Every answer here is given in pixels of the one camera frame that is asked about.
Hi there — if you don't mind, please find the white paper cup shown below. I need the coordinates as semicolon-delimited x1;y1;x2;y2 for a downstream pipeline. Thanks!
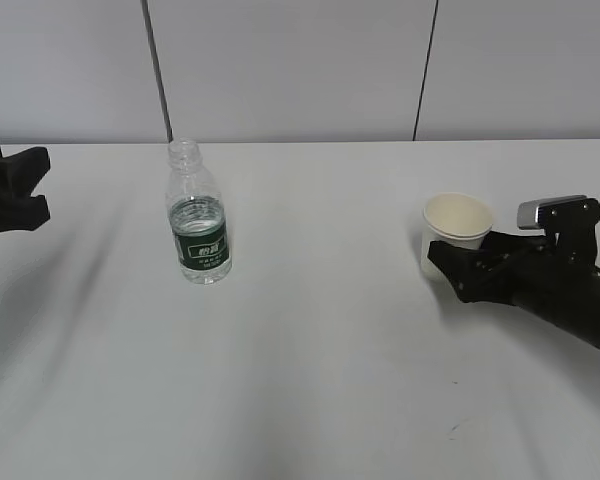
420;193;494;281

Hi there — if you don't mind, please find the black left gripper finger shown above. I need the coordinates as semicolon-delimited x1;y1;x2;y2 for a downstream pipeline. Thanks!
0;195;49;233
0;146;51;198

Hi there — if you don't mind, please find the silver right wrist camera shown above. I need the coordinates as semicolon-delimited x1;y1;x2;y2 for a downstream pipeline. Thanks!
516;194;600;269

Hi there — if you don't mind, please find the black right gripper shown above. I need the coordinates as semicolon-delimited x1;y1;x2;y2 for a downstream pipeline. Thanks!
427;231;563;306

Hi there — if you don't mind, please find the clear water bottle green label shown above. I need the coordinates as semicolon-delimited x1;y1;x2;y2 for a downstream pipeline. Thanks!
166;139;232;285

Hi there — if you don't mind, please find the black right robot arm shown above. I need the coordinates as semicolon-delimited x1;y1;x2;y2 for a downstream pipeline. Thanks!
428;231;600;350

